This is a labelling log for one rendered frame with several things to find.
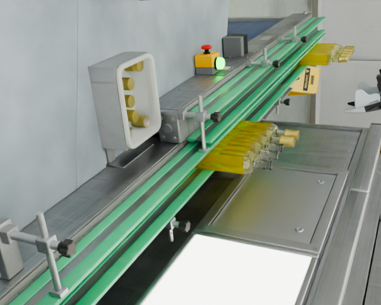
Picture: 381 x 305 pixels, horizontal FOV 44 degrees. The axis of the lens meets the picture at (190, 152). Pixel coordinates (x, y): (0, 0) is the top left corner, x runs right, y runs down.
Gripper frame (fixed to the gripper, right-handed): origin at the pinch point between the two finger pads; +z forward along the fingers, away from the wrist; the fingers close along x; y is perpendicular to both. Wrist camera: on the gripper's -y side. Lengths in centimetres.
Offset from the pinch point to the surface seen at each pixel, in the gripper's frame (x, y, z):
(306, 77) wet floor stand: -330, -57, 112
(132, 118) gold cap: 23, 20, 49
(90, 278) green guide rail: 62, -3, 47
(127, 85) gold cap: 23, 29, 46
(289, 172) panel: -15.0, -20.4, 29.0
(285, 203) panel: 4.7, -21.4, 25.5
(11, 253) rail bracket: 74, 12, 47
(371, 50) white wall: -585, -101, 90
